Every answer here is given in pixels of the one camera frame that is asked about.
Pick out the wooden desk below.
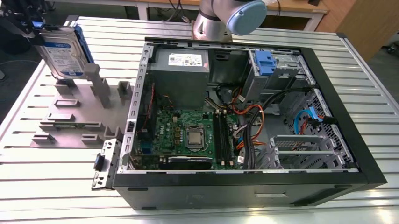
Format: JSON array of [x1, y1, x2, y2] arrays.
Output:
[[124, 0, 331, 25]]

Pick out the grey metal drive cage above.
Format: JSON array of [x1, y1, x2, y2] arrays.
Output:
[[241, 48, 315, 105]]

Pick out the black graphics card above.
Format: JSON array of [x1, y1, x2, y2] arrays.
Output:
[[131, 153, 215, 171]]

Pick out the blue data wire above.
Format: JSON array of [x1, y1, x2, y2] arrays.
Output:
[[292, 105, 324, 136]]

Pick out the hard disk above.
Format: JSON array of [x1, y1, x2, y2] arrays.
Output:
[[32, 22, 96, 81]]

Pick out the green motherboard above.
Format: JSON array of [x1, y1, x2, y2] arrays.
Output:
[[131, 108, 248, 171]]

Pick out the blue drive latch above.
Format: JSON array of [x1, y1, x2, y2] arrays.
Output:
[[253, 50, 277, 77]]

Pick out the black open PC case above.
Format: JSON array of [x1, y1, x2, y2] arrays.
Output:
[[91, 36, 388, 210]]

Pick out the black cable bundle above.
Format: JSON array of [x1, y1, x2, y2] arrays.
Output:
[[241, 87, 312, 170]]

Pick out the grey power supply unit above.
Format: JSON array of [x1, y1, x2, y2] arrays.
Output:
[[148, 48, 209, 110]]

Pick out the black RAM slot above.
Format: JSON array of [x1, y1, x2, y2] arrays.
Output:
[[212, 111, 225, 166]]

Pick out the orange power wires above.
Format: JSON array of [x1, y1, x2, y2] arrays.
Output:
[[232, 86, 269, 152]]

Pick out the blue rear port plug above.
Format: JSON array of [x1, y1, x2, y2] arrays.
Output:
[[93, 153, 105, 171]]

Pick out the CPU socket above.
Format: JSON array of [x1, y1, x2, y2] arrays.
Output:
[[183, 125, 209, 154]]

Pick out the metal disk bay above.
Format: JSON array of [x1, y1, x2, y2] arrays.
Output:
[[268, 134, 347, 170]]

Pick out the orange black disk power wire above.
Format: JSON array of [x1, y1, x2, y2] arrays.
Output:
[[304, 115, 337, 136]]

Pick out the grey parts rack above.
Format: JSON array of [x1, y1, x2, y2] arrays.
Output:
[[29, 64, 137, 149]]

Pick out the wooden cabinet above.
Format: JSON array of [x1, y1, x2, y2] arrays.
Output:
[[313, 0, 399, 61]]

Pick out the silver CPU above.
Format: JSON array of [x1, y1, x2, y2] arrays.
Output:
[[185, 131, 204, 145]]

